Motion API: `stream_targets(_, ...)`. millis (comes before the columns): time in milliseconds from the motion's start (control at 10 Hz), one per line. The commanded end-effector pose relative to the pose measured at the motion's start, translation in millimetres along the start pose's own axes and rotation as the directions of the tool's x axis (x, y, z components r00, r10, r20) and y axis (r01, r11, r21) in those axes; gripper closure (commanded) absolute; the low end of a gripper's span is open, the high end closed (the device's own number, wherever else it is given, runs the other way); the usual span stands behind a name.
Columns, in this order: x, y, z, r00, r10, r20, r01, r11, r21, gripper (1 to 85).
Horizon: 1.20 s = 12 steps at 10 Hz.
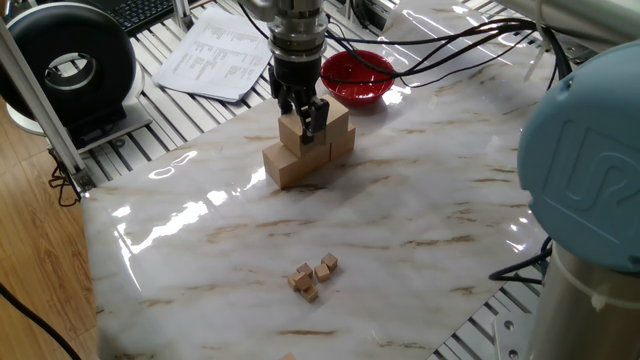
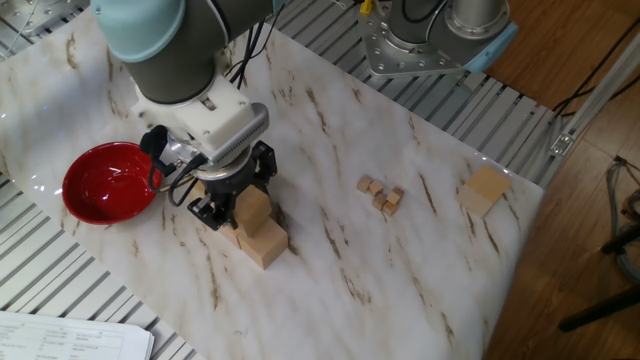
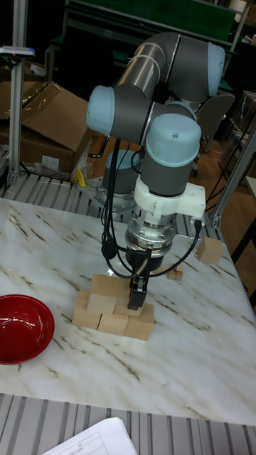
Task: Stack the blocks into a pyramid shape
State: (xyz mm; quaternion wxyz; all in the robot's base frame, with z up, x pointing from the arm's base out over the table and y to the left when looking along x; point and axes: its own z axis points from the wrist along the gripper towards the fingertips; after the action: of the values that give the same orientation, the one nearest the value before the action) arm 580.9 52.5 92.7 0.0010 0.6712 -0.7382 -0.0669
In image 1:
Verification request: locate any black cable with connector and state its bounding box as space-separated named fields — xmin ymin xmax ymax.
xmin=488 ymin=236 xmax=554 ymax=286

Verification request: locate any red glossy bowl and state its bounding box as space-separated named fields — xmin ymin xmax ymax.
xmin=320 ymin=49 xmax=396 ymax=107

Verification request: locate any black ring device white base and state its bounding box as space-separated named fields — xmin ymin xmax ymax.
xmin=0 ymin=2 xmax=154 ymax=154

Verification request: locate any black computer keyboard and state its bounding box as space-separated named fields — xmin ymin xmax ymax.
xmin=87 ymin=0 xmax=176 ymax=36

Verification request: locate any white marble pattern board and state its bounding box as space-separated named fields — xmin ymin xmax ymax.
xmin=81 ymin=0 xmax=566 ymax=360

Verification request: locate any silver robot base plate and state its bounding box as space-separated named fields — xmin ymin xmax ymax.
xmin=492 ymin=314 xmax=535 ymax=360

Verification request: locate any short metal upright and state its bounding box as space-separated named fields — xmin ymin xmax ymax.
xmin=172 ymin=0 xmax=195 ymax=32

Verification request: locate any tangled black wire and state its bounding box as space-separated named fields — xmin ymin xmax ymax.
xmin=48 ymin=149 xmax=81 ymax=209

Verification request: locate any black gripper cable bundle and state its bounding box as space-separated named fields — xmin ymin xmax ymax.
xmin=236 ymin=0 xmax=574 ymax=91

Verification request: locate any white wrist mount housing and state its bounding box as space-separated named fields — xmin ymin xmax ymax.
xmin=239 ymin=0 xmax=279 ymax=24

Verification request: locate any white printed paper stack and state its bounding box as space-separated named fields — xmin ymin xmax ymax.
xmin=152 ymin=5 xmax=274 ymax=104

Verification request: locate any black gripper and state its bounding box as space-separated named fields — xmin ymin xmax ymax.
xmin=268 ymin=53 xmax=331 ymax=147

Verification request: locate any black background cable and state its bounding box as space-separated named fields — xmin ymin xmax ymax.
xmin=348 ymin=0 xmax=376 ymax=31

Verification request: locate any thick black floor cable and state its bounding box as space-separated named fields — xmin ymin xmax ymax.
xmin=0 ymin=282 xmax=84 ymax=360

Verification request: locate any aluminium frame post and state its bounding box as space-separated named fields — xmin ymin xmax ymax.
xmin=0 ymin=19 xmax=97 ymax=195

